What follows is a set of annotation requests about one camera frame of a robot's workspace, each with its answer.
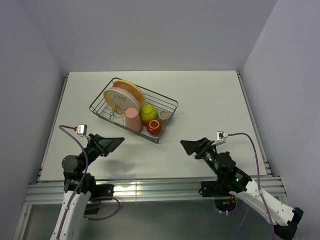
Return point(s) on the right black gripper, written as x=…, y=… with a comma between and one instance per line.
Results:
x=199, y=146

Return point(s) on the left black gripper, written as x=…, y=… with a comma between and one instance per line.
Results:
x=103, y=145

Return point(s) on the pink plastic cup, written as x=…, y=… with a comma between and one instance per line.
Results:
x=132, y=119

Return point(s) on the small patterned glass cup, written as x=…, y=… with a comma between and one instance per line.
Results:
x=164, y=116

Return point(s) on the orange brown ceramic mug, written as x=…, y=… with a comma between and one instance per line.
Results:
x=154, y=127

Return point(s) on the cream yellow floral plate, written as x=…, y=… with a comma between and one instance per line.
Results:
x=108, y=97

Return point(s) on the lime green bowl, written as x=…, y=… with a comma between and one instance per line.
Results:
x=148, y=113

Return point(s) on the pink plastic plate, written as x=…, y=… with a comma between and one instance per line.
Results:
x=124, y=99

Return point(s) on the orange plastic plate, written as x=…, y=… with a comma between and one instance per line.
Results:
x=132, y=89

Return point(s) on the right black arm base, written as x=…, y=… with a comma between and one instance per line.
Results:
x=224, y=202

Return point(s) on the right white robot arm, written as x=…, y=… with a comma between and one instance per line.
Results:
x=232, y=181

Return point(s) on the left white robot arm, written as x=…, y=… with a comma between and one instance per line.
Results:
x=80, y=186

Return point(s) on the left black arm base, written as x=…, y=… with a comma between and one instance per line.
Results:
x=101, y=190

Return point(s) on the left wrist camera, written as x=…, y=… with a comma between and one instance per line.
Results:
x=81, y=130

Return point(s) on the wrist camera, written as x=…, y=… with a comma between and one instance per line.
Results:
x=81, y=130
x=221, y=137

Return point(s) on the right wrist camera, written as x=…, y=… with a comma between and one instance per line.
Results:
x=221, y=137

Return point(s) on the aluminium front rail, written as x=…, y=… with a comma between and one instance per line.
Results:
x=175, y=189

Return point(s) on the metal wire dish rack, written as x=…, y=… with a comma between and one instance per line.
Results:
x=101, y=109

